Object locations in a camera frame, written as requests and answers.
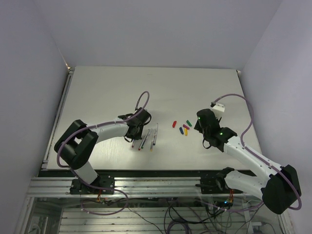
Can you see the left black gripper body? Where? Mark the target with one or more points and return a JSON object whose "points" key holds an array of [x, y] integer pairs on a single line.
{"points": [[138, 135]]}

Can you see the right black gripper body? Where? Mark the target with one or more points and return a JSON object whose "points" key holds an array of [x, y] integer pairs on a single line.
{"points": [[198, 127]]}

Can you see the red marker pen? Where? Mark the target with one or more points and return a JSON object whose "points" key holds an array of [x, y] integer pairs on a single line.
{"points": [[142, 141]]}

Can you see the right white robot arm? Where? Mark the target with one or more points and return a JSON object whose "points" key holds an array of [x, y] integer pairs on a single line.
{"points": [[276, 185]]}

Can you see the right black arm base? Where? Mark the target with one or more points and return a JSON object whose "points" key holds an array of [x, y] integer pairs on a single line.
{"points": [[215, 184]]}

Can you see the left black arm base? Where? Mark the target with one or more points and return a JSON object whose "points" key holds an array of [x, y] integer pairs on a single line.
{"points": [[103, 184]]}

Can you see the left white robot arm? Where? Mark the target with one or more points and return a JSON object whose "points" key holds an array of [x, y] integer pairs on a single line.
{"points": [[78, 141]]}

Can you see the green marker pen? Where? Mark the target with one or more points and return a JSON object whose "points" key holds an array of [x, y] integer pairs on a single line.
{"points": [[146, 138]]}

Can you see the blue marker pen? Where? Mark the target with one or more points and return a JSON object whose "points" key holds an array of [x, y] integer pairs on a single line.
{"points": [[155, 134]]}

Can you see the yellow marker pen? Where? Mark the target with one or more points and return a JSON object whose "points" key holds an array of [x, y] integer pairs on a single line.
{"points": [[151, 147]]}

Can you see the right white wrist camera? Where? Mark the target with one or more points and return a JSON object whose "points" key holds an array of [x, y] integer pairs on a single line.
{"points": [[217, 107]]}

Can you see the aluminium mounting rail frame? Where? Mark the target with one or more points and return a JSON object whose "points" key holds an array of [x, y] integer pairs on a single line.
{"points": [[145, 205]]}

